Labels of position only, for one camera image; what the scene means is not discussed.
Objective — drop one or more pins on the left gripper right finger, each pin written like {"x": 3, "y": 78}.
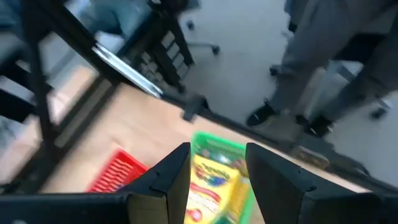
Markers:
{"x": 280, "y": 193}

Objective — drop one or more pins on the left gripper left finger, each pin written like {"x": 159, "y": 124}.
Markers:
{"x": 155, "y": 199}

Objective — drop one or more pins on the red plastic basket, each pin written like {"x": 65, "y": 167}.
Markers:
{"x": 118, "y": 174}

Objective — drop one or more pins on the green plastic basket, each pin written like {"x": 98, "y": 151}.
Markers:
{"x": 214, "y": 144}

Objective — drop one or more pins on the office chair wheel base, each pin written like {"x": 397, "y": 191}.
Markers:
{"x": 205, "y": 45}

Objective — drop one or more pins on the black drawer cabinet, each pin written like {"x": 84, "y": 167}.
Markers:
{"x": 168, "y": 56}

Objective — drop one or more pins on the person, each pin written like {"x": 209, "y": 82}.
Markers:
{"x": 311, "y": 46}

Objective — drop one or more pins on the silver metal bracket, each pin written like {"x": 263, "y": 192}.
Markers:
{"x": 130, "y": 73}

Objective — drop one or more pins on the black aluminium table frame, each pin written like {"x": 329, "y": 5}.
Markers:
{"x": 40, "y": 93}

